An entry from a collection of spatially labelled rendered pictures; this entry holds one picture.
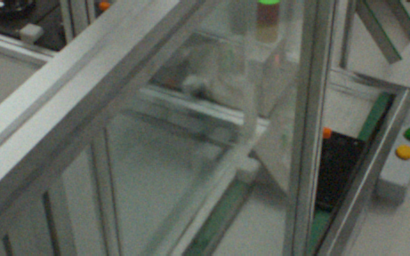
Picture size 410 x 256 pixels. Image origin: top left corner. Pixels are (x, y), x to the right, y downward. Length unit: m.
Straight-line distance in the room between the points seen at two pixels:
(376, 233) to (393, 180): 0.13
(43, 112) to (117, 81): 0.05
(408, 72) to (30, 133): 1.98
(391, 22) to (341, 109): 0.29
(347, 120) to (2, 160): 1.69
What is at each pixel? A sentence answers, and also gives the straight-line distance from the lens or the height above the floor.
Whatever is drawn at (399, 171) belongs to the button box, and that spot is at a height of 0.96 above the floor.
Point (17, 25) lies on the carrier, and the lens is 2.28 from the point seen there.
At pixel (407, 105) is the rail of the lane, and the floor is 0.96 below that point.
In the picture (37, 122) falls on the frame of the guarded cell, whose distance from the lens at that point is 0.36.
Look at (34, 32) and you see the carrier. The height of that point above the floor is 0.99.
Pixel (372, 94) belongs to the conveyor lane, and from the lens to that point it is 2.07.
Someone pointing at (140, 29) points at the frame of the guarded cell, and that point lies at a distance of 0.42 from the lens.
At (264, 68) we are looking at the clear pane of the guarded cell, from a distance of 0.66.
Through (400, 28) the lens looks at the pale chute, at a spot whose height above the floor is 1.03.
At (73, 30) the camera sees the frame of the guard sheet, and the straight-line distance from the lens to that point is 1.06.
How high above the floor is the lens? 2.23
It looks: 41 degrees down
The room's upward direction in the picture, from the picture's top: 3 degrees clockwise
